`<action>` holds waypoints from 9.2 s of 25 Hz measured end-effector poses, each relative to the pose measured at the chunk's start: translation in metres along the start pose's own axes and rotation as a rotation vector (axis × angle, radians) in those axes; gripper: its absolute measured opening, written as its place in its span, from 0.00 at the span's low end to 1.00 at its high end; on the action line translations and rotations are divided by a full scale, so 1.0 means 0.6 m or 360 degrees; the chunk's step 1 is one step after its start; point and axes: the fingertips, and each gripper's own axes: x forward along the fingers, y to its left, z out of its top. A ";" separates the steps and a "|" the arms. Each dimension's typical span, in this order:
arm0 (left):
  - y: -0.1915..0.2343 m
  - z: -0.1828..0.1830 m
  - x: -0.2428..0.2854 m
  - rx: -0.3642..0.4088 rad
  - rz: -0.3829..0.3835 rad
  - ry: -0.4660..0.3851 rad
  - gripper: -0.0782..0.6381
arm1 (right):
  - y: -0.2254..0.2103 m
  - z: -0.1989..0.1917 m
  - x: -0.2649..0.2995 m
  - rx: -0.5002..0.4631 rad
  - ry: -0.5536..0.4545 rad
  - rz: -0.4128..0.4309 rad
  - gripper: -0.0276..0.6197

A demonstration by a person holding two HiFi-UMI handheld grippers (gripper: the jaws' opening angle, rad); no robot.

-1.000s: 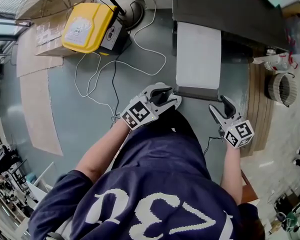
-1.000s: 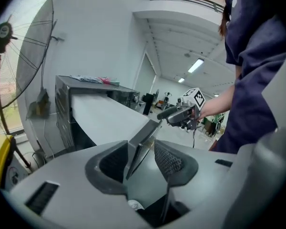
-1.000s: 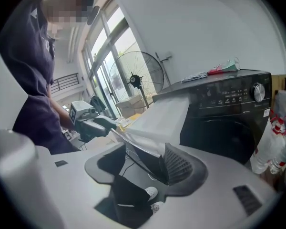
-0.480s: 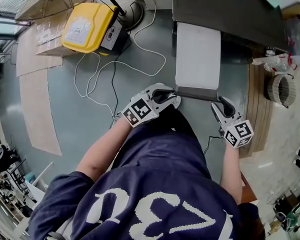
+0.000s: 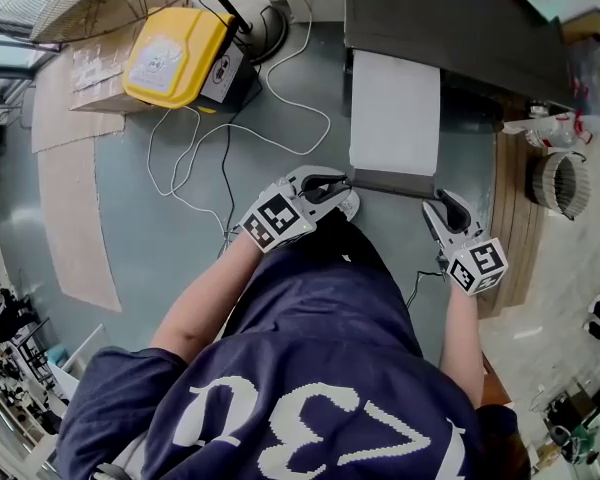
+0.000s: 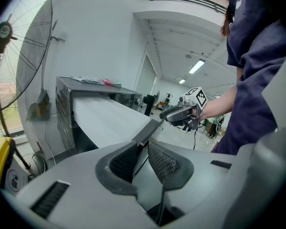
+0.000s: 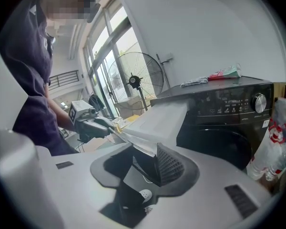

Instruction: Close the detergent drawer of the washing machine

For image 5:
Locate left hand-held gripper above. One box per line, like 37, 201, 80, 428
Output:
237, 164, 353, 255

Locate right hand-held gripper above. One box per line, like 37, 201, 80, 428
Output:
420, 188, 510, 300

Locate person's left forearm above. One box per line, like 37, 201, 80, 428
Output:
151, 230, 269, 365

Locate person's right forearm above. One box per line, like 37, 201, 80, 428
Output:
438, 282, 486, 412

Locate person's right white shoe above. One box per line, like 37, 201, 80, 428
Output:
337, 190, 363, 222

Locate person's black trousers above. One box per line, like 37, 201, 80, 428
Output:
299, 207, 399, 294

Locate ribbed grey round basket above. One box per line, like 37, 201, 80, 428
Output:
529, 150, 593, 222

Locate clear plastic bottle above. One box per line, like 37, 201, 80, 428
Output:
523, 111, 582, 150

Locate brown and white cabinet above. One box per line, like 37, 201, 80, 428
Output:
479, 352, 517, 420

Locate person's navy printed shirt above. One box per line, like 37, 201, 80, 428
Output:
54, 247, 519, 480

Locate clear plastic bag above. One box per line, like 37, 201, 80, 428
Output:
567, 35, 600, 135

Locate black cabinet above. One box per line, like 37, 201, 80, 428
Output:
342, 0, 580, 137

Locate black bin with yellow lid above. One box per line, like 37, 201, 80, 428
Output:
122, 6, 264, 115

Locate black standing fan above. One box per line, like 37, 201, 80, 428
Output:
0, 0, 289, 67

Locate flat brown cardboard sheet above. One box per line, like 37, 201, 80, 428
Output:
559, 7, 600, 45

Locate black green floor equipment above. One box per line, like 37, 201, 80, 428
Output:
529, 376, 600, 470

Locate large labelled cardboard box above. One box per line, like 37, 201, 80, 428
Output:
68, 32, 154, 115

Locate long beige floor mat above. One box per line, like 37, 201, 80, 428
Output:
37, 135, 124, 314

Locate wide beige floor mat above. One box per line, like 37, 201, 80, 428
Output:
29, 42, 127, 154

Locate white open-top furniture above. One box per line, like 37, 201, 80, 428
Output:
47, 323, 109, 405

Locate black metal rack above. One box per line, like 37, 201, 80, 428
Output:
0, 262, 62, 435

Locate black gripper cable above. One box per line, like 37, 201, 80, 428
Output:
404, 269, 449, 310

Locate white floor cable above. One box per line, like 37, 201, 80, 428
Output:
146, 0, 332, 249

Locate thin black floor cable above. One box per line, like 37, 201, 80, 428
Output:
218, 5, 282, 235

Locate black window frame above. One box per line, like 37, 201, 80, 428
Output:
0, 45, 57, 110

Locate white padded strap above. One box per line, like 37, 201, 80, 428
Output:
92, 432, 152, 480

